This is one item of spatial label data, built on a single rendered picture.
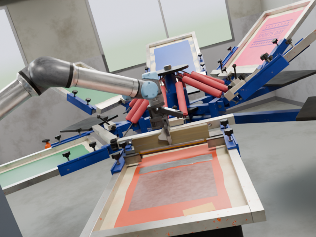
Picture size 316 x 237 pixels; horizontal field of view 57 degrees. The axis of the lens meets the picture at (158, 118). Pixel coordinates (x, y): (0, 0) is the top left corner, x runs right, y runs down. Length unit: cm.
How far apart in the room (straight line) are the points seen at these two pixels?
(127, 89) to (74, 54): 389
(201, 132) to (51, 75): 73
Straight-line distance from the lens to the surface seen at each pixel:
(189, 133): 142
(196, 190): 114
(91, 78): 111
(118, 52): 496
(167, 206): 109
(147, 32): 501
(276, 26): 287
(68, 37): 504
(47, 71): 109
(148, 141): 145
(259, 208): 93
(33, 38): 513
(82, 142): 232
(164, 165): 140
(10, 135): 540
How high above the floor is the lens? 151
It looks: 14 degrees down
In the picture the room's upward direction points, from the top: 15 degrees counter-clockwise
